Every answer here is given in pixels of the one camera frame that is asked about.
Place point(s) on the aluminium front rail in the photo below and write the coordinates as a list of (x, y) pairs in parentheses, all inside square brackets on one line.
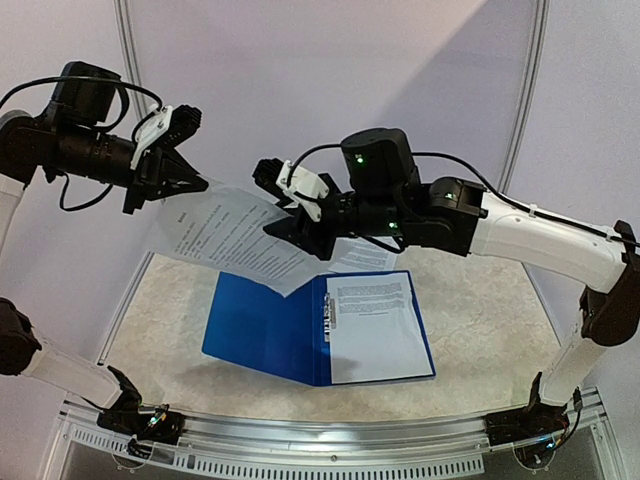
[(221, 447)]

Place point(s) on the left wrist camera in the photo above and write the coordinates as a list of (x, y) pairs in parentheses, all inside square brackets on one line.
[(164, 127)]

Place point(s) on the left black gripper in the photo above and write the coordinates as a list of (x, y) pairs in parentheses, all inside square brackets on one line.
[(161, 174)]

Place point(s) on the left aluminium frame post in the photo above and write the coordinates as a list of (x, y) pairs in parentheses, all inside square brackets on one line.
[(130, 45)]

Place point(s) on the printed paper sheet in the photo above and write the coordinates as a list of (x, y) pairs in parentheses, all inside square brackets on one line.
[(358, 255), (376, 332), (222, 228)]

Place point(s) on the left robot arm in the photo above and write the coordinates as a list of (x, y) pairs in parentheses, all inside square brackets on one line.
[(86, 159)]

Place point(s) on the right aluminium frame post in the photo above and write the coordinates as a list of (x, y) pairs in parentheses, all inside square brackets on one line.
[(526, 94)]

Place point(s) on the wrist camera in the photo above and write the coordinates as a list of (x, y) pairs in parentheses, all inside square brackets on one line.
[(292, 185), (164, 127)]

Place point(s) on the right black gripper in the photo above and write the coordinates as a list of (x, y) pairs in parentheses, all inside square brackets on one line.
[(320, 226)]

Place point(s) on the metal folder clip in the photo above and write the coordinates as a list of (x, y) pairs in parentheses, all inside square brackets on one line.
[(329, 316)]

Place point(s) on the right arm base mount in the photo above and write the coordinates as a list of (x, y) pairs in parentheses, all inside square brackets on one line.
[(535, 419)]

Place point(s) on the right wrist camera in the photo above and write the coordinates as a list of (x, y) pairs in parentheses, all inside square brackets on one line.
[(292, 185)]

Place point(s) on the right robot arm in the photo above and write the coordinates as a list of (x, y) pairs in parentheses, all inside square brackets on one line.
[(388, 199)]

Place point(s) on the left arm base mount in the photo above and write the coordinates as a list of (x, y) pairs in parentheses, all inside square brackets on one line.
[(128, 416)]

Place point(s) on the aluminium frame post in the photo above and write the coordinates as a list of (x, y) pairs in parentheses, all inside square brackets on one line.
[(130, 45), (526, 94)]

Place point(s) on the blue plastic folder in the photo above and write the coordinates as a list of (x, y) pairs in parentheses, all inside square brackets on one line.
[(253, 326)]

